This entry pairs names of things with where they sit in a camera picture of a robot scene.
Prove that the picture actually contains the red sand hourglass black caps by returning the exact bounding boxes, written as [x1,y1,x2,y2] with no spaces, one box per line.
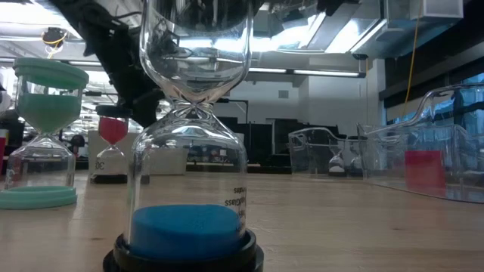
[89,104,134,185]

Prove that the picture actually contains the red cube wall charger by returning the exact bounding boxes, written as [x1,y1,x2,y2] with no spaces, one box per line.
[404,150,447,198]
[0,128,9,175]

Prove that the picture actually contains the black ceiling dome camera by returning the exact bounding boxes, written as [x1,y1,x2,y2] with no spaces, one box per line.
[41,26,69,49]

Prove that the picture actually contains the white sand hourglass black caps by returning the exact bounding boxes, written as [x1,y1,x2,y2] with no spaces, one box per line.
[327,145,346,178]

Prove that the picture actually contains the white ceiling box unit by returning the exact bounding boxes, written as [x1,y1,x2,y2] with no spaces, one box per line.
[410,0,464,20]

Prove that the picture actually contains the long ceiling light strip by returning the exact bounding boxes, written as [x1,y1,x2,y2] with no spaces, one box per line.
[0,56,367,79]

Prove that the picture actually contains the black metal frame stand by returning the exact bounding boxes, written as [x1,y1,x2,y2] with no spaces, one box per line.
[217,97,250,125]
[85,90,123,108]

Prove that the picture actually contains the mint green capped hourglass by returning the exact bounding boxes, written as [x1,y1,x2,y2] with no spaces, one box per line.
[0,57,90,211]

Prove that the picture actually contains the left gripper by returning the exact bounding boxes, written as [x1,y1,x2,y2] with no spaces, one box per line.
[119,88,168,129]

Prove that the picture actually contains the white plastic bin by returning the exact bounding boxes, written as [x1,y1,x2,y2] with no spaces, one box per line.
[87,130,190,177]

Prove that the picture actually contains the large hourglass blue sand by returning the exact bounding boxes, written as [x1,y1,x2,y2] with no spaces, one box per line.
[102,0,265,272]

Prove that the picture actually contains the black office partition row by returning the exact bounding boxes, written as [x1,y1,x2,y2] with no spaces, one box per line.
[215,116,340,175]

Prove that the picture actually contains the clear plastic bin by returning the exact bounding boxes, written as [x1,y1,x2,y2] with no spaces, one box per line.
[356,83,484,206]
[288,127,365,179]

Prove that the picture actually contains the yellow hanging cable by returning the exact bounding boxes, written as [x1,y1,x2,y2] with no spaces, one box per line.
[400,0,423,125]

